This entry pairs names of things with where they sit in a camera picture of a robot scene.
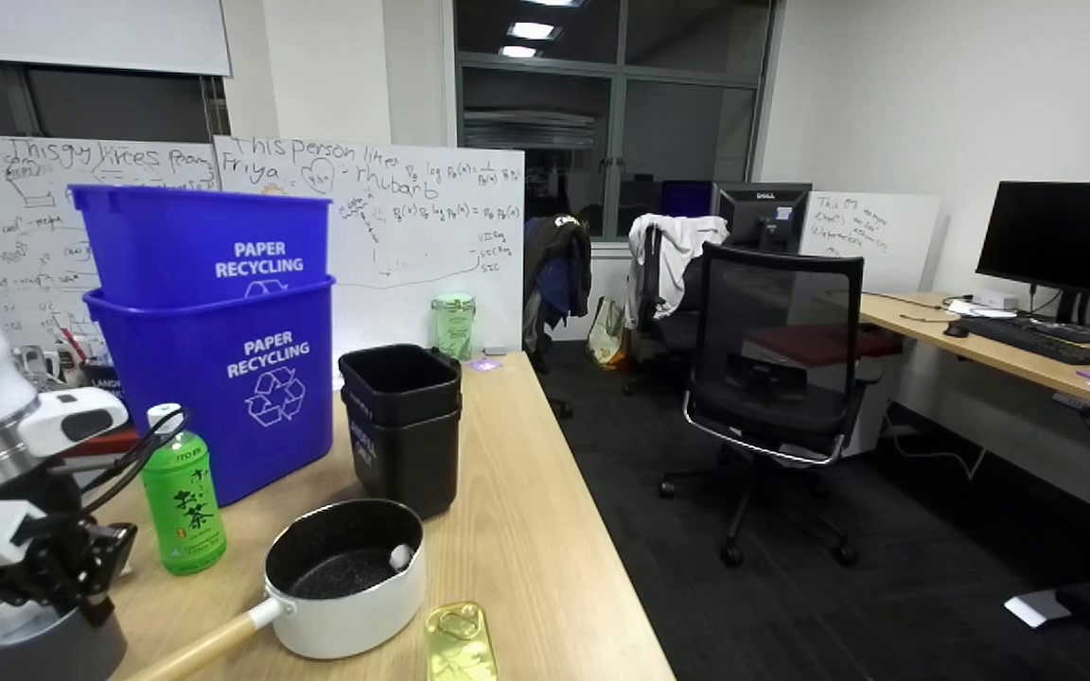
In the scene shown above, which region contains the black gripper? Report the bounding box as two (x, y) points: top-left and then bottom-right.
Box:
(0, 467), (138, 631)

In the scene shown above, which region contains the green tea bottle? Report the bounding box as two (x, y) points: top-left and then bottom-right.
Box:
(138, 401), (231, 577)

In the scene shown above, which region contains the red table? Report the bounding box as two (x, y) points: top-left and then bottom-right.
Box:
(63, 423), (146, 460)

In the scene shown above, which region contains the blue paper recycling bin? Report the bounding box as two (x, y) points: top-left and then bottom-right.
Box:
(68, 181), (335, 310)
(84, 275), (342, 512)

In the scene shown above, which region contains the black plastic bin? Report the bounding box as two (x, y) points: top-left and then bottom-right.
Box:
(342, 391), (465, 520)
(335, 341), (465, 428)

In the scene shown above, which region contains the wide whiteboard with writing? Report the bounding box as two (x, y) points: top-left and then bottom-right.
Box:
(0, 132), (222, 383)

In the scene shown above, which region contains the green cylindrical canister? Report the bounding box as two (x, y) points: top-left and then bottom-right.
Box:
(426, 292), (480, 362)

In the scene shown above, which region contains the whiteboard with diagram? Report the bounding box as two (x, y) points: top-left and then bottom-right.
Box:
(212, 132), (531, 360)

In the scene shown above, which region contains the white roller blind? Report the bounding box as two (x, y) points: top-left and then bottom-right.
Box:
(0, 0), (233, 79)

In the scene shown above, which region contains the dark jacket on chair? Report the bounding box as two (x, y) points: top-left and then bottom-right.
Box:
(523, 211), (594, 345)

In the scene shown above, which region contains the yellow-green bag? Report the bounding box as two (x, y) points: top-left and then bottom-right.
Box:
(586, 292), (637, 375)

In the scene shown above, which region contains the white jacket on chair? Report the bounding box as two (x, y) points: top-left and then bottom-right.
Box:
(623, 211), (735, 320)

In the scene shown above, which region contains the black mesh office chair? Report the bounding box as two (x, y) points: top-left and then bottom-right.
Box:
(653, 240), (869, 572)

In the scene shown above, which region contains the small dark monitor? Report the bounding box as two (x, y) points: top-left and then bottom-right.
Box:
(712, 176), (818, 258)

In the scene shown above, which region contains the small whiteboard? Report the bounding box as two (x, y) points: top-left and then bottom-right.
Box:
(798, 188), (947, 299)

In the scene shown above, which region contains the white paper on floor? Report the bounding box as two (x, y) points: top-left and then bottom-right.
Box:
(1000, 586), (1080, 631)

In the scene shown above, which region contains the wooden office desk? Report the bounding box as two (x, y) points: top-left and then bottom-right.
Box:
(859, 292), (1090, 520)

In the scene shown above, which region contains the black keyboard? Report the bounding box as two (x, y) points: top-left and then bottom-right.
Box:
(941, 312), (1090, 370)

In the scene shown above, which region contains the large black monitor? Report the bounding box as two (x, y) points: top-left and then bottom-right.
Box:
(971, 176), (1090, 328)

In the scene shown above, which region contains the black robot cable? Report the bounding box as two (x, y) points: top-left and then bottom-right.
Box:
(68, 403), (194, 519)

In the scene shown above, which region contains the white pot with wooden handle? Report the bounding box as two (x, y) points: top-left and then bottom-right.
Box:
(126, 495), (432, 681)

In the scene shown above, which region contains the white drawer pedestal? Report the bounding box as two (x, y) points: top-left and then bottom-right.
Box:
(841, 346), (911, 460)

